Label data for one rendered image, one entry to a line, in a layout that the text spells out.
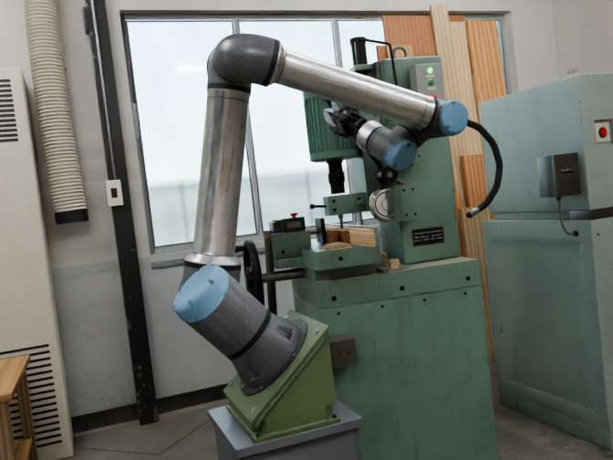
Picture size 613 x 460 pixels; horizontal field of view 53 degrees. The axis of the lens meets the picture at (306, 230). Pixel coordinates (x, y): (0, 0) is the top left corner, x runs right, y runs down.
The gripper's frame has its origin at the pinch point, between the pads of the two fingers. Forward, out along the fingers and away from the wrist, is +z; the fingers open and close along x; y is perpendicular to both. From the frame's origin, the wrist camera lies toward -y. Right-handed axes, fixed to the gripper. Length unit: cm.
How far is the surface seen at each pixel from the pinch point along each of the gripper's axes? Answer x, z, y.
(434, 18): -140, 118, -110
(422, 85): -33.3, -5.9, -13.9
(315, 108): -2.8, 14.7, -7.8
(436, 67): -41.1, -5.1, -13.0
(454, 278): 3, -45, -53
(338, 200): 11.7, -3.1, -31.7
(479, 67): -144, 91, -142
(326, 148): 4.1, 4.9, -16.1
